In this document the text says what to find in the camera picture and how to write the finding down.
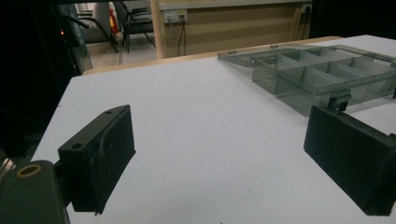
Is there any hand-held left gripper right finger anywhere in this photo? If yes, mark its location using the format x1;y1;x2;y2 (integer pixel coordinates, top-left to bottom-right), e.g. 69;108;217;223
304;105;396;217

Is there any clear grey compartment organizer box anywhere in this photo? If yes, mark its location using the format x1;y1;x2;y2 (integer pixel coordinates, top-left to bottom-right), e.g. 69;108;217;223
217;44;396;118

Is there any black office chair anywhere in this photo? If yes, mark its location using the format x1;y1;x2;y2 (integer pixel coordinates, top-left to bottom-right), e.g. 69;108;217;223
113;0;157;54

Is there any grey armchair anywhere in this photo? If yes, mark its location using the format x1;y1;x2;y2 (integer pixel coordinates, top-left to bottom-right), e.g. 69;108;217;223
75;3;120;53

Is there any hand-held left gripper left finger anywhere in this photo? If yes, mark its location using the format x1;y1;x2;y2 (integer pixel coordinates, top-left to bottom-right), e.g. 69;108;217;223
57;104;137;216

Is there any red fire extinguisher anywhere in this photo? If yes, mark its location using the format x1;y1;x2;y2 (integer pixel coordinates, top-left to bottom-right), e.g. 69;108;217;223
108;8;120;35

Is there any black power cable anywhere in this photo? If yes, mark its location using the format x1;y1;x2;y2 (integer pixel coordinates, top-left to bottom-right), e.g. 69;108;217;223
177;18;188;57

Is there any wooden partition cabinet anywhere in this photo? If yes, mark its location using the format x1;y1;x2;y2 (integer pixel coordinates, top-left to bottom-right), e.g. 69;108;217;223
150;0;313;60

